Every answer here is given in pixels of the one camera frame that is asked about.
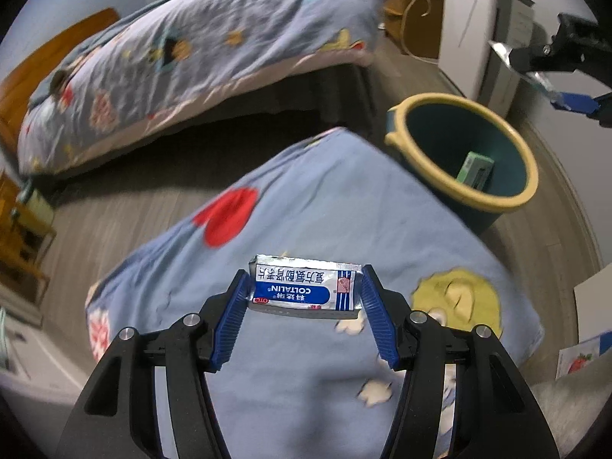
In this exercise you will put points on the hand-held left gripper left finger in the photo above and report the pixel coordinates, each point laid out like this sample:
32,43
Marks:
229,325

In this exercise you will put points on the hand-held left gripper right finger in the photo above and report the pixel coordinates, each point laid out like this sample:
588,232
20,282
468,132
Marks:
380,320

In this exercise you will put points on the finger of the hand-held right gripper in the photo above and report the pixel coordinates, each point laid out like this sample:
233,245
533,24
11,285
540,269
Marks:
564,55
576,103

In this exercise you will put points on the silver foil wrapper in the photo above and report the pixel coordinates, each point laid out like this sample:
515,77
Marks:
501,52

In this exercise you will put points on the silver blue medicine sachet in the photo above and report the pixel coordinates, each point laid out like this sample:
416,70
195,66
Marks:
306,288

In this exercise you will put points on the teal bucket with yellow rim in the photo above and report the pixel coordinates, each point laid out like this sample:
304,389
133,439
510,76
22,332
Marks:
430,126

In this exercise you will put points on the white air purifier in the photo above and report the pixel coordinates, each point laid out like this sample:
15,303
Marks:
468,33

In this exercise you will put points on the green box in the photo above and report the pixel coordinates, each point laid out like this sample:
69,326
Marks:
475,169

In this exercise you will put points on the wooden cabinet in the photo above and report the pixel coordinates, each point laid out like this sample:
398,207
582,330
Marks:
420,14

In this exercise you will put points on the white flat carton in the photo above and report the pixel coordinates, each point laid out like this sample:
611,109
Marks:
595,301

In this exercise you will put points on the strawberry print box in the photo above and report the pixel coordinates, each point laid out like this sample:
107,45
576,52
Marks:
578,358

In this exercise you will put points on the grey white cloth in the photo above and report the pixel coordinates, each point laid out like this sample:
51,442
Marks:
573,416

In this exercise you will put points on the wooden stool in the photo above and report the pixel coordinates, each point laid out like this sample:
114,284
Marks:
24,253

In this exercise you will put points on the small green waste bin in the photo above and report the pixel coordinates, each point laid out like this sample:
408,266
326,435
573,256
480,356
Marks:
36,208

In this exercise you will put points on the grey bed base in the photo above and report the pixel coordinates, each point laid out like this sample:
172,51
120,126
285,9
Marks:
296,91

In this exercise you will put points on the printed blue duvet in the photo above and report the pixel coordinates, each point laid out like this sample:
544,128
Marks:
201,43

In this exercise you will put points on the small dark object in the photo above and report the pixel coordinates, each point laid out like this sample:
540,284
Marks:
59,81

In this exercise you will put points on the wooden headboard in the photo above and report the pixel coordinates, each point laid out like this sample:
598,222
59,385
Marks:
43,67

